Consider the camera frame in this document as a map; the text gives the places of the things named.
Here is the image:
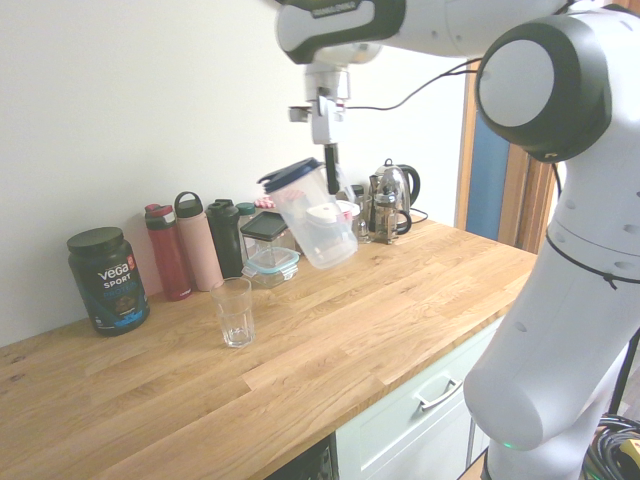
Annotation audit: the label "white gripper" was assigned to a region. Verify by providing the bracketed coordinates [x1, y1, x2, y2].
[311, 96, 347, 196]

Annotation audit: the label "clear pitcher with blue lid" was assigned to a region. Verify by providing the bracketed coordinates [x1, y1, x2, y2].
[257, 157, 369, 271]

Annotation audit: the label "pink water bottle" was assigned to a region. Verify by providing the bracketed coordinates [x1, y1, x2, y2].
[173, 191, 225, 292]

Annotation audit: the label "red water bottle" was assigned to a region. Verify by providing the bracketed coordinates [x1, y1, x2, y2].
[143, 202, 194, 302]

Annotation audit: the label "clear container with white lid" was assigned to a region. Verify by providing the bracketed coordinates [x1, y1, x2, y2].
[304, 199, 362, 251]

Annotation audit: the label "clear glass mug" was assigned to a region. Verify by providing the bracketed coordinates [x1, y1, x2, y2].
[349, 185, 374, 245]

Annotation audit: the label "glass french press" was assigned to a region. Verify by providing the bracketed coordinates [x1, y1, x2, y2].
[368, 174, 414, 246]

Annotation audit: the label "steel electric kettle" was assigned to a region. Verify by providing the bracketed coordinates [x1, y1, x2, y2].
[382, 158, 429, 227]

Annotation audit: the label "clear canister with black lid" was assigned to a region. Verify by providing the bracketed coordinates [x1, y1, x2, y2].
[239, 210, 297, 262]

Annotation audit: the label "green lid glass jar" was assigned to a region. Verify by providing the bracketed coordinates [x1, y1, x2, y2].
[234, 201, 259, 261]

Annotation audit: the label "glass food container teal lid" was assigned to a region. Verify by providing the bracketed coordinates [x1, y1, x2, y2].
[242, 247, 301, 290]

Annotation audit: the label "black shaker bottle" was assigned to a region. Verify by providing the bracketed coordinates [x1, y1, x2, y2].
[205, 198, 245, 280]

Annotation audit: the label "clear faceted drinking glass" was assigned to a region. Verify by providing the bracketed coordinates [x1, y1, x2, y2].
[209, 277, 256, 350]

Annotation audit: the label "black Vega protein tub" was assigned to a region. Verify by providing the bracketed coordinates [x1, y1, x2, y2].
[67, 227, 151, 337]

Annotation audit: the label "white cabinet drawer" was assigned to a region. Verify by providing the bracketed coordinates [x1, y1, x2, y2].
[334, 314, 506, 480]

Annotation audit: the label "black dishwasher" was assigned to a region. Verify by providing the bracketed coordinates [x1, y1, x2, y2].
[264, 433, 339, 480]

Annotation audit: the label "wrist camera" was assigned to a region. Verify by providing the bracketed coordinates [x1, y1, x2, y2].
[288, 103, 321, 124]

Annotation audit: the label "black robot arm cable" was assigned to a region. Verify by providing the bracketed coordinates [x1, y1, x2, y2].
[342, 57, 640, 419]

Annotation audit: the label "wooden door frame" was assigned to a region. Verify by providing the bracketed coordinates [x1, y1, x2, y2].
[454, 58, 567, 257]

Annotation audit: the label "silver drawer handle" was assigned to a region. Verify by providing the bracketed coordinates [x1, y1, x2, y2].
[413, 378, 464, 412]

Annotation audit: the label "coiled floor cables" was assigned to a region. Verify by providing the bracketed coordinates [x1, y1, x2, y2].
[584, 413, 640, 480]

